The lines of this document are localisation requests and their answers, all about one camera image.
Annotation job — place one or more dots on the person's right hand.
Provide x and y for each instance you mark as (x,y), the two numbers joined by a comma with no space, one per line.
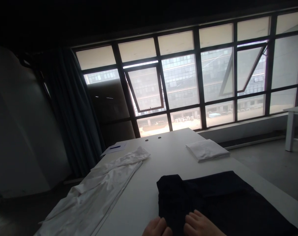
(200,225)

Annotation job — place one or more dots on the person's left hand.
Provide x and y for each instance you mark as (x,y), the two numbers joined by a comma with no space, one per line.
(155,228)

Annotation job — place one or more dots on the person's right fingers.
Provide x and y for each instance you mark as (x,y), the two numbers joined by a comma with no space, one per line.
(195,220)

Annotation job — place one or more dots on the person's left fingers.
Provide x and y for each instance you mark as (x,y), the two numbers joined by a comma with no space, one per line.
(162,227)

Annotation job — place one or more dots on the black garment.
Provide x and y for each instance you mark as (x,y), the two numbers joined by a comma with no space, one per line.
(225,201)

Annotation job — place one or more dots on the folded white cloth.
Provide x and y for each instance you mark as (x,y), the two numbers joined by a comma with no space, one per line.
(206,150)

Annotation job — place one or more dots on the spread white garment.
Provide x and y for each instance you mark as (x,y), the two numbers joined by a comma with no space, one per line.
(102,186)

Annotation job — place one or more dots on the white paper sheet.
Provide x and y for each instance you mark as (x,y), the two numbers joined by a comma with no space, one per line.
(117,150)

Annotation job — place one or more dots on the blue pen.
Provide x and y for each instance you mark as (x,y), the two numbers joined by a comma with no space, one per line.
(115,147)

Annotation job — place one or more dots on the dark baseboard heater grille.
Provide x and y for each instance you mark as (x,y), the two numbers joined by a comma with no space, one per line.
(252,140)

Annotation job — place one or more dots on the dark glossy panel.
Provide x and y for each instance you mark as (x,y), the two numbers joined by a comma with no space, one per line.
(107,110)

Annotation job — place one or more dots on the small white table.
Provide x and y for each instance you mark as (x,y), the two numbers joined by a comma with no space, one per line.
(290,123)

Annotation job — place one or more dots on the large black-framed window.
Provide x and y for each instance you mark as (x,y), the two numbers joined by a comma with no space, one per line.
(183,81)

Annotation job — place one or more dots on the dark blue curtain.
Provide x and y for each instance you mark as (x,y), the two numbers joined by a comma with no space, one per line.
(70,110)

